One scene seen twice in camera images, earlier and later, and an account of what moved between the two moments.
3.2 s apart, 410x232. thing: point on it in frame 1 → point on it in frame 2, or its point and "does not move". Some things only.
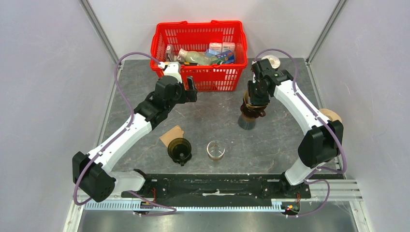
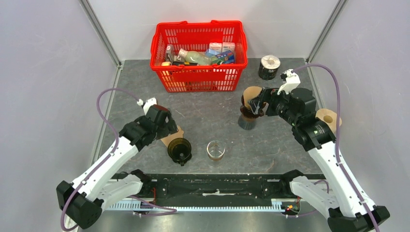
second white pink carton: x=228 y=46 does not move
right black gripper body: x=256 y=95 → x=274 y=107
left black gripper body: x=183 y=96 → x=166 y=129
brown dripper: x=252 y=111 does not move
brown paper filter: x=175 y=133 does not move
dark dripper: x=179 y=150 does not move
